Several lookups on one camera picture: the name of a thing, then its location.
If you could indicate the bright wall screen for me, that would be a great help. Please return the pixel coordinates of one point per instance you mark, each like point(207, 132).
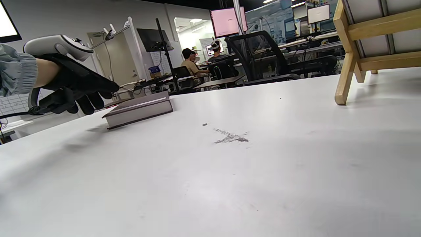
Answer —
point(5, 23)

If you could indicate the blue box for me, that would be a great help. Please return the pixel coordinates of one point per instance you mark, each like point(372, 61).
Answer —
point(154, 69)

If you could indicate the pink screen monitor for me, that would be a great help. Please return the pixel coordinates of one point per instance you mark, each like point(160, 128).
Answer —
point(225, 21)

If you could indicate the black monitor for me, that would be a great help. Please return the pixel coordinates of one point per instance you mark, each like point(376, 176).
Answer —
point(151, 39)

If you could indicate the white headset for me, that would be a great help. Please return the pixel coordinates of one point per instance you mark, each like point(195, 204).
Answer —
point(215, 43)

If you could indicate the white cart with wooden top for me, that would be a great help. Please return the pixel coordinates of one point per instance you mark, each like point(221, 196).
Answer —
point(218, 81)

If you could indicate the small black chair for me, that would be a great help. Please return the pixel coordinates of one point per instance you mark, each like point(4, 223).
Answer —
point(182, 74)

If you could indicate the person's left hand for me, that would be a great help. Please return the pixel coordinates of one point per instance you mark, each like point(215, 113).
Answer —
point(75, 84)

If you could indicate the white screen monitor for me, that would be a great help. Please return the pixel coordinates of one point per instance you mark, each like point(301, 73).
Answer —
point(318, 13)

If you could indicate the long office desk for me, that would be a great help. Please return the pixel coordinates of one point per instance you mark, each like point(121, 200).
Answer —
point(312, 41)

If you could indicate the white pillar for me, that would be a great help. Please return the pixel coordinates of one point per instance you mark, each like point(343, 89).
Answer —
point(237, 16)

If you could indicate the black office chair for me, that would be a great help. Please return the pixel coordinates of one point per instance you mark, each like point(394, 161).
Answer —
point(260, 56)

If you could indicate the black pole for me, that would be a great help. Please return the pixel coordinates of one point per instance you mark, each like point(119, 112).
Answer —
point(166, 56)

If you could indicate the taupe book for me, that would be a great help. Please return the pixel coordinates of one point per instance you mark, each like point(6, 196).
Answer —
point(404, 13)

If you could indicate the person's left forearm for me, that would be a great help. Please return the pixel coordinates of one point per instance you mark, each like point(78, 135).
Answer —
point(16, 70)

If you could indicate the light grey book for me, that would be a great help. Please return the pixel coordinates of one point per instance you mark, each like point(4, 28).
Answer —
point(365, 13)

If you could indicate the thick brown book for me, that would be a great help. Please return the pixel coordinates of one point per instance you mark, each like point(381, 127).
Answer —
point(141, 113)

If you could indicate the white stand with hooks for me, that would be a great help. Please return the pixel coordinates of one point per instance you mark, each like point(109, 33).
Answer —
point(133, 39)

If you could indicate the grey VR controller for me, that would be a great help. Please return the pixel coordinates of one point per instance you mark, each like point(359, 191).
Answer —
point(56, 44)

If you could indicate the wooden book rack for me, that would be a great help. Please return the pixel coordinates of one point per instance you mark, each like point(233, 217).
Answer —
point(345, 75)

